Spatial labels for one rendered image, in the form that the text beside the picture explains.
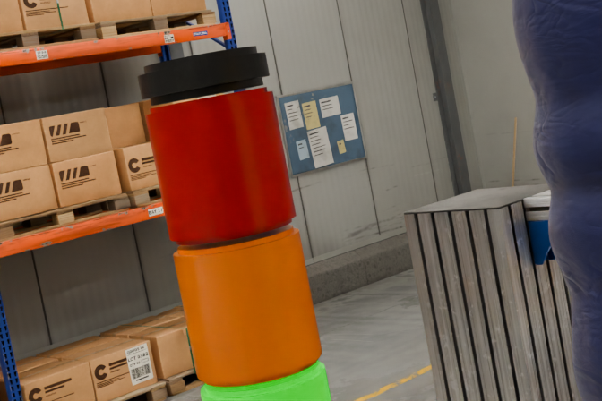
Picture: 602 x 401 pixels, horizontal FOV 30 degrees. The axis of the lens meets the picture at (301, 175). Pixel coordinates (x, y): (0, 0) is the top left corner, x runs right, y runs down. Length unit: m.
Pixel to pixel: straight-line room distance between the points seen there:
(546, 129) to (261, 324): 0.93
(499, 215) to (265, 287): 1.77
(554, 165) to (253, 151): 0.93
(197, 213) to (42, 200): 8.54
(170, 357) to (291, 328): 9.20
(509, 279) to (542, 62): 0.95
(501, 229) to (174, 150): 1.79
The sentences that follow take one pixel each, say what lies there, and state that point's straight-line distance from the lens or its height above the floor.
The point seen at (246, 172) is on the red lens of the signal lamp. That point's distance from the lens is 0.41.
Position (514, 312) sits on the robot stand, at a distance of 2.21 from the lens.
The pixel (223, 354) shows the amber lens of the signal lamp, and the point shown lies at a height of 2.23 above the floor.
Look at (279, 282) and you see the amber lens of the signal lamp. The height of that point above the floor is 2.25.
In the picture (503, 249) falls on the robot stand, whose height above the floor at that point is 1.95.
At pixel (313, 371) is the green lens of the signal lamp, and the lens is 0.44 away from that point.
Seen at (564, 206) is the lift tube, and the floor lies 2.13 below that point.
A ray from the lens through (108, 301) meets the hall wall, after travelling 10.77.
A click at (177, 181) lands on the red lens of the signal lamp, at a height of 2.30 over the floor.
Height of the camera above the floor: 2.32
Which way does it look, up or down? 4 degrees down
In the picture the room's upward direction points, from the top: 11 degrees counter-clockwise
